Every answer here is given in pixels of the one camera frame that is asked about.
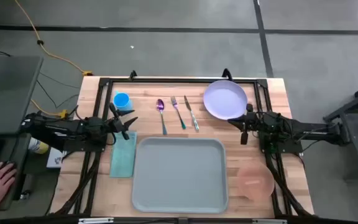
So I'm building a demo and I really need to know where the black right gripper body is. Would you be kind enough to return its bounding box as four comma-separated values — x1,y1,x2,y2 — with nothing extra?
240,103,260,146

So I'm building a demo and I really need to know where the blue plastic cup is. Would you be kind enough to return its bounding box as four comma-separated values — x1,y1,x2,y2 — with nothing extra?
112,90,134,112

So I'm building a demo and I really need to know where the knife with teal-white handle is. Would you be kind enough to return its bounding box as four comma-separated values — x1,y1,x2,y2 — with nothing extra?
183,95,200,132

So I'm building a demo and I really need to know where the pink plastic bowl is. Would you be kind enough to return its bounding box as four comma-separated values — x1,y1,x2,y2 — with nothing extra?
236,161,275,202

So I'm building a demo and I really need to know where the yellow extension cable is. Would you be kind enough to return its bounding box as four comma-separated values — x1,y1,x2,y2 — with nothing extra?
30,99,70,119
13,0,94,77

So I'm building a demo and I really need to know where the white and yellow bottle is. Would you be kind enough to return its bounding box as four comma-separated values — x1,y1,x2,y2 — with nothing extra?
28,136,50,155

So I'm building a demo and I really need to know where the white printed box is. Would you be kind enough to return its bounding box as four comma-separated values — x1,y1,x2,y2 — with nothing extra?
46,146,67,169

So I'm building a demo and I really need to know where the dark grey desk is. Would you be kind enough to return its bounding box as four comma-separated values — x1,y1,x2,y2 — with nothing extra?
0,55,45,212

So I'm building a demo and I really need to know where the teal cloth napkin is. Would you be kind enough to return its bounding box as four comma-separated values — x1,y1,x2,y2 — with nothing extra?
109,130,138,179

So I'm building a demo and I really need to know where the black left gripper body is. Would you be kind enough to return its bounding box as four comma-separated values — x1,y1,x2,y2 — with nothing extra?
104,102,130,141

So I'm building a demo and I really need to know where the lavender plastic plate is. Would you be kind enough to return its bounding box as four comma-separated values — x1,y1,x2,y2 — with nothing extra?
203,80,249,121

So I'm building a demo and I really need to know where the iridescent purple fork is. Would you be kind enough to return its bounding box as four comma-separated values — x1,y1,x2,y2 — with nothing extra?
170,96,187,130

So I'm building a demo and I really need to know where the grey plastic tray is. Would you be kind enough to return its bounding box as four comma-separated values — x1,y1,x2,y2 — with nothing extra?
131,137,229,215

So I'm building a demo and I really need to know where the black metal table frame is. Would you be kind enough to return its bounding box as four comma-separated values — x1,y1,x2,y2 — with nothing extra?
47,76,315,218

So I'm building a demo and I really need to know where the iridescent purple spoon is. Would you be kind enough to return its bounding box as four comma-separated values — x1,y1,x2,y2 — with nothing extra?
156,98,168,136

